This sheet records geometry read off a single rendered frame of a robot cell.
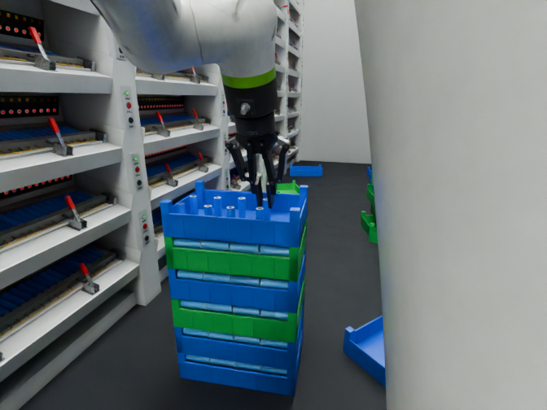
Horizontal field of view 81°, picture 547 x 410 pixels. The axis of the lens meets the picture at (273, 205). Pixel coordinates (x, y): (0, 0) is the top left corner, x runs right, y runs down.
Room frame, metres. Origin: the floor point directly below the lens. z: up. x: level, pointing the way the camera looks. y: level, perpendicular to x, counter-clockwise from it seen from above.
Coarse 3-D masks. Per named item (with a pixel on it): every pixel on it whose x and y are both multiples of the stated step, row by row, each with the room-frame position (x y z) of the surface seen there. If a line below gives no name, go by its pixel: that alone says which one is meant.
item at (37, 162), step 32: (0, 96) 0.82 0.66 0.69; (32, 96) 0.90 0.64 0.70; (0, 128) 0.80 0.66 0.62; (32, 128) 0.87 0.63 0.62; (64, 128) 0.95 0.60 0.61; (96, 128) 0.98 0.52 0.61; (0, 160) 0.67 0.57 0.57; (32, 160) 0.71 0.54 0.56; (64, 160) 0.77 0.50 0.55; (96, 160) 0.87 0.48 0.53; (0, 192) 0.62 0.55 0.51
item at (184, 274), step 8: (184, 272) 0.66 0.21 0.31; (192, 272) 0.66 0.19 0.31; (200, 272) 0.66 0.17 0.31; (200, 280) 0.66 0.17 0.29; (208, 280) 0.65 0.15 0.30; (216, 280) 0.64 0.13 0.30; (224, 280) 0.64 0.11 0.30; (232, 280) 0.63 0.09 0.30; (240, 280) 0.63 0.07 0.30; (248, 280) 0.63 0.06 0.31; (256, 280) 0.63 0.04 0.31; (264, 280) 0.62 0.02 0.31; (272, 280) 0.62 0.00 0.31; (280, 280) 0.62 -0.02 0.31; (280, 288) 0.62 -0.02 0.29
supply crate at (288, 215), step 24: (216, 192) 0.84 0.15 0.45; (240, 192) 0.82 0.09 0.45; (264, 192) 0.82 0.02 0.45; (168, 216) 0.65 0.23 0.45; (192, 216) 0.64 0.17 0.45; (216, 216) 0.63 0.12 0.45; (288, 216) 0.77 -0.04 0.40; (216, 240) 0.63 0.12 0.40; (240, 240) 0.62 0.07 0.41; (264, 240) 0.61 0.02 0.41; (288, 240) 0.60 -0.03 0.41
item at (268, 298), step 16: (304, 256) 0.77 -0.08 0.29; (176, 272) 0.66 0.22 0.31; (176, 288) 0.65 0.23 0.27; (192, 288) 0.64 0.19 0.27; (208, 288) 0.64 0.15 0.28; (224, 288) 0.63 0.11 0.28; (240, 288) 0.62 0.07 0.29; (256, 288) 0.62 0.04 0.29; (272, 288) 0.61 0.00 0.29; (288, 288) 0.60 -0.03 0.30; (224, 304) 0.63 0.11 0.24; (240, 304) 0.62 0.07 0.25; (256, 304) 0.62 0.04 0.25; (272, 304) 0.61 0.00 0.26; (288, 304) 0.60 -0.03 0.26
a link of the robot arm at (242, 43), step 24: (192, 0) 0.50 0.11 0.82; (216, 0) 0.50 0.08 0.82; (240, 0) 0.51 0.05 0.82; (264, 0) 0.52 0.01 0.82; (216, 24) 0.50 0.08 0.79; (240, 24) 0.50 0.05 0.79; (264, 24) 0.52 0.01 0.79; (216, 48) 0.51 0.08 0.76; (240, 48) 0.52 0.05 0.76; (264, 48) 0.53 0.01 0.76; (240, 72) 0.54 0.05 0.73; (264, 72) 0.55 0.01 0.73
